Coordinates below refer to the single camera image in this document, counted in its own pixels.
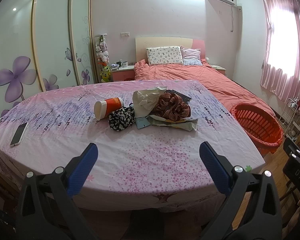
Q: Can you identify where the pink left nightstand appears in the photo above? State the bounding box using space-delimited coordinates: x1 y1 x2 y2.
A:
111 65 135 82

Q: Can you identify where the pink nightstand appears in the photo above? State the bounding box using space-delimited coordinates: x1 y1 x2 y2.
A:
210 64 226 76
111 65 135 82

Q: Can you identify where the beige paper bag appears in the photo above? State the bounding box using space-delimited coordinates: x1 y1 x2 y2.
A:
133 86 167 118

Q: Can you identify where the pink striped pillow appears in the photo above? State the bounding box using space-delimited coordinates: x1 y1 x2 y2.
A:
180 46 202 66

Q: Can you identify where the wall light switch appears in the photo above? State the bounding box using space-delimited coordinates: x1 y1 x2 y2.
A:
120 32 130 37

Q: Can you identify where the white smartphone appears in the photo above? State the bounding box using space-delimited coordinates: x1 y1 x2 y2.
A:
10 122 28 147

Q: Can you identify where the orange white paper cup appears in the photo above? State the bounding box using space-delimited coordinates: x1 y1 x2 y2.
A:
94 98 124 121

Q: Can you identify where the orange plastic laundry basket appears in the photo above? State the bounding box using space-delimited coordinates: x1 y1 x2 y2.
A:
230 103 283 155

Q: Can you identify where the coral pink bed duvet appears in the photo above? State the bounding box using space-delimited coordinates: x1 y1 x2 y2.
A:
134 59 275 116

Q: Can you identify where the pink right nightstand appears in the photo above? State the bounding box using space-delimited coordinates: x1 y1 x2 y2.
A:
210 64 226 76

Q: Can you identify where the sliding wardrobe with flowers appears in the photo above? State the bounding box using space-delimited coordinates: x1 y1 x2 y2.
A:
0 0 97 118

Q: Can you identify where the white floral pillow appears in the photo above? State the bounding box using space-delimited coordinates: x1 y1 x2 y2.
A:
146 46 183 66

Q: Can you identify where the pink floral tablecloth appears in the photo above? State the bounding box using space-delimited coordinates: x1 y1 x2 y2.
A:
0 80 264 211

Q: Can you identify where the brown plaid scrunchie cloth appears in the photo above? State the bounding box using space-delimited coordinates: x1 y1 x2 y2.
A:
153 93 191 121

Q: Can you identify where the beige and pink headboard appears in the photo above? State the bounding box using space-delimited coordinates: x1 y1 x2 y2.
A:
135 37 206 62

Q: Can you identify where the hanging plush toy stack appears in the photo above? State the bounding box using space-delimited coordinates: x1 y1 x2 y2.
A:
95 34 111 82

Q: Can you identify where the black white floral cloth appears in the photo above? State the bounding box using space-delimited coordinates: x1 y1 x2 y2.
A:
108 106 135 132

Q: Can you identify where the black dotted mesh mat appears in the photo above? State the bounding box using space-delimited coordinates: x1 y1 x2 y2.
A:
166 89 192 104

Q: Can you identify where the white wire rack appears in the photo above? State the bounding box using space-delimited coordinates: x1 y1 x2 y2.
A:
279 97 300 140

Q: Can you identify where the pink window curtain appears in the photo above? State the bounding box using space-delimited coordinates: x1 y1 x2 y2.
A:
260 0 300 101

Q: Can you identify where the paper wrapper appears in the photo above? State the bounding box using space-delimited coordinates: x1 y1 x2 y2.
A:
135 115 198 131

